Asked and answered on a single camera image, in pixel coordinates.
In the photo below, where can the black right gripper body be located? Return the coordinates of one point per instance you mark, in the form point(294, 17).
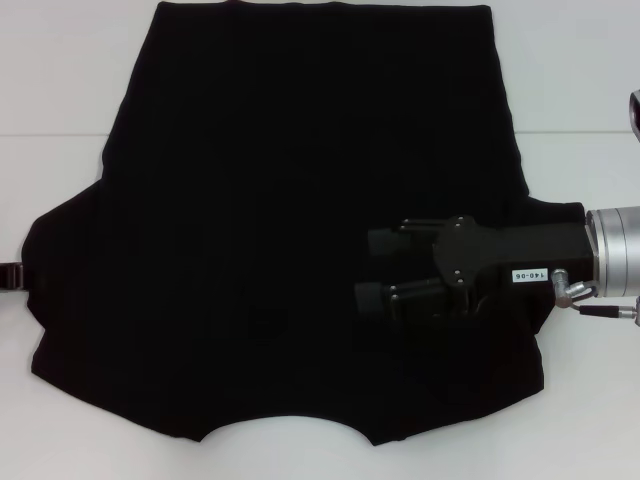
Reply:
point(510, 250)

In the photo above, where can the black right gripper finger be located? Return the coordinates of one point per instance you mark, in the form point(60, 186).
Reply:
point(372, 297)
point(387, 242)

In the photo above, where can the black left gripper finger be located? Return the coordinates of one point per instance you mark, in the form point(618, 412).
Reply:
point(11, 277)

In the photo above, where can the black t-shirt with white print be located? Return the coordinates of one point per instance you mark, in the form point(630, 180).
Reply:
point(250, 175)

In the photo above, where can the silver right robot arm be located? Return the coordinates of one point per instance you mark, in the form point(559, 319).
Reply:
point(617, 250)

